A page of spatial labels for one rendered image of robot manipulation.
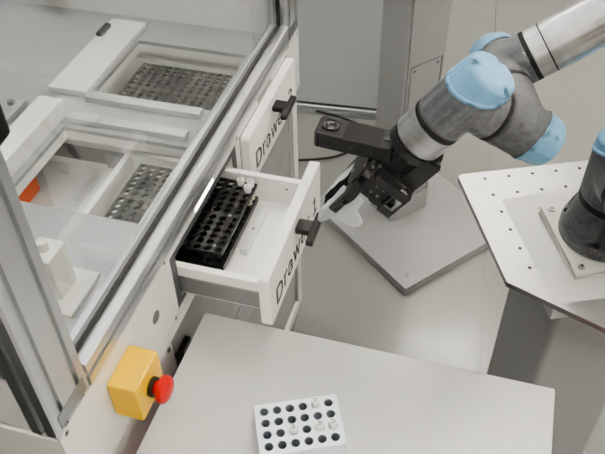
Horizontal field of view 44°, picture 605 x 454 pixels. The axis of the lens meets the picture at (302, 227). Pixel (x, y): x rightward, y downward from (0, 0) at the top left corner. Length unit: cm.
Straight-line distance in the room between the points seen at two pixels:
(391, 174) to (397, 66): 109
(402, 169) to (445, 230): 143
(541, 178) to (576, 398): 47
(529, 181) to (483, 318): 81
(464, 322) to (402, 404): 113
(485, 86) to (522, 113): 9
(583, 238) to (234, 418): 68
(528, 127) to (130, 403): 64
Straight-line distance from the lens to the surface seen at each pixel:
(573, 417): 179
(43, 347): 88
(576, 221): 141
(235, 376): 121
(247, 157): 139
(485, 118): 99
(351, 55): 287
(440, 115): 98
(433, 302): 232
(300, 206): 122
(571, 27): 112
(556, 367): 159
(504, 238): 144
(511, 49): 112
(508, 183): 156
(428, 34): 213
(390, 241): 243
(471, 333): 226
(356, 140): 105
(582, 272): 140
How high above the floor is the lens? 175
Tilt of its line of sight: 44 degrees down
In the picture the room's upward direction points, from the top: 1 degrees counter-clockwise
